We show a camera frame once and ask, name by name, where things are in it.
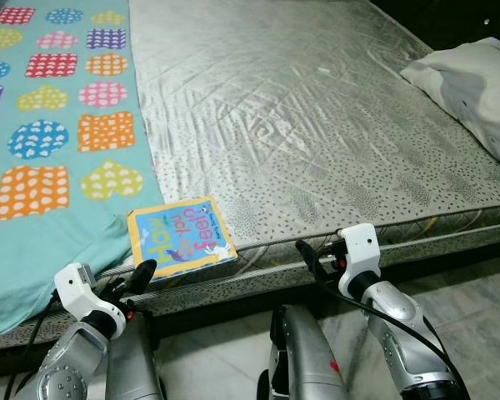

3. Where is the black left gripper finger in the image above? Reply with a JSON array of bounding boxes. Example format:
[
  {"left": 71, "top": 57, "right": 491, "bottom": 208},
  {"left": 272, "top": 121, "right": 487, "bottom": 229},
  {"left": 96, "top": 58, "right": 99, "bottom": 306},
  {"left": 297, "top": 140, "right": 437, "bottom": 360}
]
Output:
[{"left": 121, "top": 258, "right": 158, "bottom": 293}]

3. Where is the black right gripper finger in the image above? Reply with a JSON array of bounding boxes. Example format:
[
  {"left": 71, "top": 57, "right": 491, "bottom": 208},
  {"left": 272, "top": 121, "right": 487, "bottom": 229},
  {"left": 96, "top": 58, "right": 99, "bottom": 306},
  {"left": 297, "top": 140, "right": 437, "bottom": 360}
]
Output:
[{"left": 296, "top": 240, "right": 328, "bottom": 286}]

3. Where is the colourful children's board book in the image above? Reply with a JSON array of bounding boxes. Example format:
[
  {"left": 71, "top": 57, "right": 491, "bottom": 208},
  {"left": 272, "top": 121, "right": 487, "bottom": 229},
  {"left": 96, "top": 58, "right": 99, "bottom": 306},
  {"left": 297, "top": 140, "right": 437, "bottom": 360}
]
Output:
[{"left": 127, "top": 196, "right": 238, "bottom": 280}]

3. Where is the white pillow with tree print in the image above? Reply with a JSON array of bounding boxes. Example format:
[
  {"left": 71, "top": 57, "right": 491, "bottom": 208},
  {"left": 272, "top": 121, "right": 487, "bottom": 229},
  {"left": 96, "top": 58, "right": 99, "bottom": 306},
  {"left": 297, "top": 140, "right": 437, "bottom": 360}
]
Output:
[{"left": 400, "top": 37, "right": 500, "bottom": 172}]

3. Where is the silver left robot leg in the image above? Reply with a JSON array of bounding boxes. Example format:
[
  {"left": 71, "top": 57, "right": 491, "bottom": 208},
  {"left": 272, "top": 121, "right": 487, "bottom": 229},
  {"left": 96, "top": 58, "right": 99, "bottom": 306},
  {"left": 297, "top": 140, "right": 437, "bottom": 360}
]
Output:
[{"left": 107, "top": 312, "right": 168, "bottom": 400}]

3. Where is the silver robot leg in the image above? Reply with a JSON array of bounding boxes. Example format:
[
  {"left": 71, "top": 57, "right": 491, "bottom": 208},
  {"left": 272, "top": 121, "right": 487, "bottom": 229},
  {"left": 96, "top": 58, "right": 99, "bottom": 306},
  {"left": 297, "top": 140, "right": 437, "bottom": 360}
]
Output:
[
  {"left": 107, "top": 312, "right": 168, "bottom": 400},
  {"left": 258, "top": 304, "right": 351, "bottom": 400}
]

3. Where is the silver right robot leg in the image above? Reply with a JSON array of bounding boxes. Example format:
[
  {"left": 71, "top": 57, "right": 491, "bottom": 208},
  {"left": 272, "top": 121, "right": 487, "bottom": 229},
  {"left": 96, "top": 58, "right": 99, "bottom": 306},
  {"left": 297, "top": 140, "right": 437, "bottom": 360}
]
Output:
[{"left": 258, "top": 304, "right": 351, "bottom": 400}]

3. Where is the white dotted mattress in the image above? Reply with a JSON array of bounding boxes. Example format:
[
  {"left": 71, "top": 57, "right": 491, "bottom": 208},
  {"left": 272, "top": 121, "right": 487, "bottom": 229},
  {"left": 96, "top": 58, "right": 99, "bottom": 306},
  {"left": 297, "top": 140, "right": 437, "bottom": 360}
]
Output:
[{"left": 0, "top": 0, "right": 500, "bottom": 351}]

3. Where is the teal blanket with colourful hearts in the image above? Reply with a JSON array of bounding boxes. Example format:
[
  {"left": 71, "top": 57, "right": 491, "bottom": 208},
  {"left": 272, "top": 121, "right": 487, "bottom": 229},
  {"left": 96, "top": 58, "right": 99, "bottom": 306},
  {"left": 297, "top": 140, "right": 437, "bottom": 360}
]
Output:
[{"left": 0, "top": 0, "right": 163, "bottom": 338}]

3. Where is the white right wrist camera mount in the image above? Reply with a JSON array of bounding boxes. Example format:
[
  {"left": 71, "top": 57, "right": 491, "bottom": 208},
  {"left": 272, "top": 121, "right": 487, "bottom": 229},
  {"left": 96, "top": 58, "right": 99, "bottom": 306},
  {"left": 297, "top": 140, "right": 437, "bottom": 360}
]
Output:
[{"left": 337, "top": 223, "right": 380, "bottom": 297}]

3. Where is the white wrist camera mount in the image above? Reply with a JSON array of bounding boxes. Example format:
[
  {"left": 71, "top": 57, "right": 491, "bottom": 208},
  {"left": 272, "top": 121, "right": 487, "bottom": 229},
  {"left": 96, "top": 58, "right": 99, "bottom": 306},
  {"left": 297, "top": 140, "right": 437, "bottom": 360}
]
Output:
[
  {"left": 337, "top": 223, "right": 380, "bottom": 297},
  {"left": 54, "top": 262, "right": 128, "bottom": 338}
]

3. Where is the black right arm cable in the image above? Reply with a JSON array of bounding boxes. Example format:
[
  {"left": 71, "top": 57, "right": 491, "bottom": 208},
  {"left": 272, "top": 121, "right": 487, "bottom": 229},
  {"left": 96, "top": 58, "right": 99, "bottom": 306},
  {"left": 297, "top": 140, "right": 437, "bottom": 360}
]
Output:
[{"left": 304, "top": 258, "right": 451, "bottom": 393}]

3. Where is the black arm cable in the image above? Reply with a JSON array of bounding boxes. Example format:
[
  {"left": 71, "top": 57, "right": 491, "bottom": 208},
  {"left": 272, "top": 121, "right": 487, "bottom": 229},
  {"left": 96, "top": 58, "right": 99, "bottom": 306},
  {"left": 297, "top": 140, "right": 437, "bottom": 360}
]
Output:
[
  {"left": 304, "top": 258, "right": 451, "bottom": 393},
  {"left": 4, "top": 287, "right": 59, "bottom": 400}
]

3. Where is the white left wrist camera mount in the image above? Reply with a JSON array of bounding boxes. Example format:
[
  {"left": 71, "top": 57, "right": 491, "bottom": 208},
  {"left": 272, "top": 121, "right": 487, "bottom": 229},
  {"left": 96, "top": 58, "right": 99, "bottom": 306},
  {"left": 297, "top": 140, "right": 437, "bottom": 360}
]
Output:
[{"left": 54, "top": 262, "right": 128, "bottom": 338}]

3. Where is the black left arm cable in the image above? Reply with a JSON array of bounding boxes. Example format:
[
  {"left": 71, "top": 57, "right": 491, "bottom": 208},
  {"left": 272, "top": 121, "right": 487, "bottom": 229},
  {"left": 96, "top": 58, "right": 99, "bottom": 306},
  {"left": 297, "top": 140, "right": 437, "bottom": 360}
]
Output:
[{"left": 4, "top": 287, "right": 59, "bottom": 400}]

